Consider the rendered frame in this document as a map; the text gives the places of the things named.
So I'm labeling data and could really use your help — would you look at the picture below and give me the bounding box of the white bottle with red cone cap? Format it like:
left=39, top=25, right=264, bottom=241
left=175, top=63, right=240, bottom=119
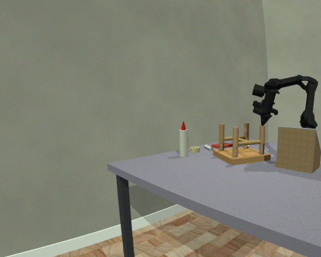
left=179, top=122, right=188, bottom=157

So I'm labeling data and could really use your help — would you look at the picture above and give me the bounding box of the tan wooden stool seat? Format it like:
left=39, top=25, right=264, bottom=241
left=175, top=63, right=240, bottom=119
left=213, top=147, right=271, bottom=165

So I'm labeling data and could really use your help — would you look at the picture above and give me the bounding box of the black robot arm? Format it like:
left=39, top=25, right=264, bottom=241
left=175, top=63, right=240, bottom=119
left=252, top=75, right=318, bottom=129

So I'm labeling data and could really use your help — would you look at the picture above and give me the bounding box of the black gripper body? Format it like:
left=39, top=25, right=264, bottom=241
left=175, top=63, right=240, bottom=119
left=253, top=98, right=278, bottom=116

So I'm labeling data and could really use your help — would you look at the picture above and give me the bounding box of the tan wooden stool leg frame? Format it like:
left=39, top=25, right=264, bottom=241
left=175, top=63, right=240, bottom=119
left=219, top=123, right=265, bottom=157

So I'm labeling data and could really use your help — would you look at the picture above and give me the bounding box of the beige ring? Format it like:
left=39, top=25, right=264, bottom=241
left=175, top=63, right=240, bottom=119
left=190, top=147, right=200, bottom=153

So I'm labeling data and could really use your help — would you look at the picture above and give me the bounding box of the red flat rectangular block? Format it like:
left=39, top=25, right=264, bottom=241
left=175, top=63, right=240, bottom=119
left=212, top=142, right=233, bottom=149

